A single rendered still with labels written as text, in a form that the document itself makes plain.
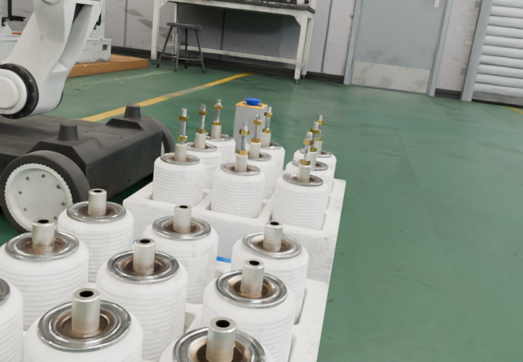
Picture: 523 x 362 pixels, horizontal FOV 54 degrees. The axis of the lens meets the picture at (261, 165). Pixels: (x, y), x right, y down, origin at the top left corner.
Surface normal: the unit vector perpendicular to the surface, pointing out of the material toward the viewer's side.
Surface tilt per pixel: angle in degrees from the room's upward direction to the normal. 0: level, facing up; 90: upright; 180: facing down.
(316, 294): 0
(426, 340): 0
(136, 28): 90
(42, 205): 90
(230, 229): 90
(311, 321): 0
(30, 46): 90
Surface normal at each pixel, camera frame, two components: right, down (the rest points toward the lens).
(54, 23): -0.22, 0.62
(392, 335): 0.11, -0.96
